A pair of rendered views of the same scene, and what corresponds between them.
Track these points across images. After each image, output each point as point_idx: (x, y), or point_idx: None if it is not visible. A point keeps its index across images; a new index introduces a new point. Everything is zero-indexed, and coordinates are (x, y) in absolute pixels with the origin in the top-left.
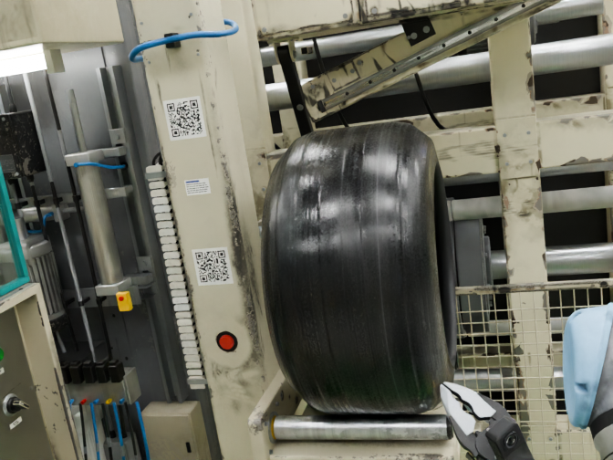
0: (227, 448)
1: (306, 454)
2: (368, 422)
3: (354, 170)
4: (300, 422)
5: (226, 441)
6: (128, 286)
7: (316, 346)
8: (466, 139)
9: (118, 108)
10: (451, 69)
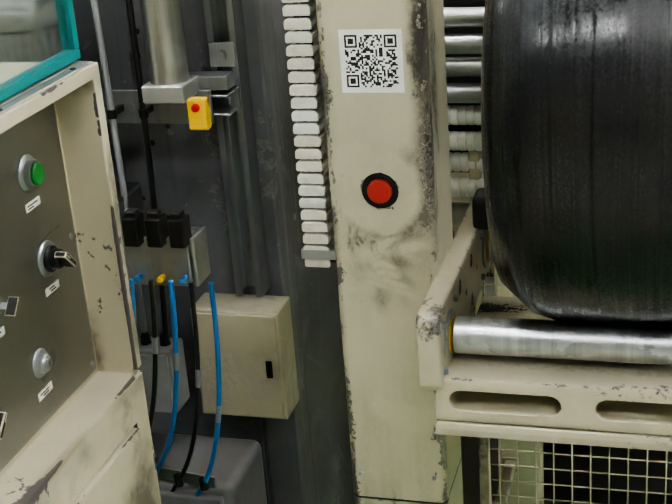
0: (357, 367)
1: (504, 379)
2: (615, 333)
3: None
4: (499, 327)
5: (357, 355)
6: (195, 90)
7: (567, 196)
8: None
9: None
10: None
